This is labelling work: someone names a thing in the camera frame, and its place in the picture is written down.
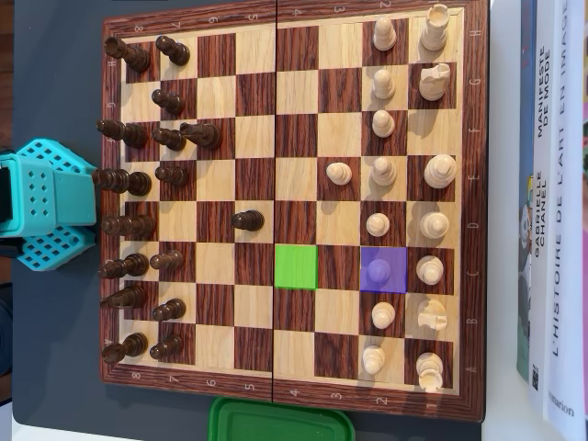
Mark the teal perforated robot base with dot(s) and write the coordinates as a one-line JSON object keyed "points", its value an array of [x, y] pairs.
{"points": [[50, 253]]}

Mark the dark brown wooden pawn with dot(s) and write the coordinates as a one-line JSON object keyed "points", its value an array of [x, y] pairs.
{"points": [[174, 51], [171, 310], [172, 175], [167, 260], [250, 221], [170, 102], [170, 139], [167, 347]]}

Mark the wooden folding chessboard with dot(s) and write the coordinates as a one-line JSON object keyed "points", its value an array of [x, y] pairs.
{"points": [[255, 138]]}

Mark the white wooden bishop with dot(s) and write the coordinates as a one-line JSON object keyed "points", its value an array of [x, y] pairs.
{"points": [[384, 172], [429, 269]]}

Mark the white wooden queen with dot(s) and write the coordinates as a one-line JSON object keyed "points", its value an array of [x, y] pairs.
{"points": [[434, 225]]}

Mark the white wooden king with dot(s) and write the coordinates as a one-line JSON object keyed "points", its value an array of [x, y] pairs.
{"points": [[440, 172]]}

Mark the dark brown wooden queen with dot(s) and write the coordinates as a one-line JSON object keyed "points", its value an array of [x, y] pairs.
{"points": [[133, 226]]}

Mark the dark brown wooden bishop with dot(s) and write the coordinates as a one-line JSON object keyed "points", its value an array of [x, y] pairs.
{"points": [[131, 265], [128, 134]]}

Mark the white wooden rook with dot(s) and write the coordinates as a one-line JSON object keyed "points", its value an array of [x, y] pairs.
{"points": [[429, 369], [434, 34]]}

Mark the green plastic container lid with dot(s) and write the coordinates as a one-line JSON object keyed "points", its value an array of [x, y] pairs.
{"points": [[275, 422]]}

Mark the dark brown wooden rook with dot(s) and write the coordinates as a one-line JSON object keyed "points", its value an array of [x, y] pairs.
{"points": [[133, 57], [131, 345]]}

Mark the white Gabrielle Chanel book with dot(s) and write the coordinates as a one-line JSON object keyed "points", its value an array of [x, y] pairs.
{"points": [[542, 220]]}

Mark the blue illustrated book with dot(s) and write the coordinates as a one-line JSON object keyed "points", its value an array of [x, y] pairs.
{"points": [[527, 92]]}

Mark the white art history book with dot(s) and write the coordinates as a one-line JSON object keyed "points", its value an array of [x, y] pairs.
{"points": [[574, 275]]}

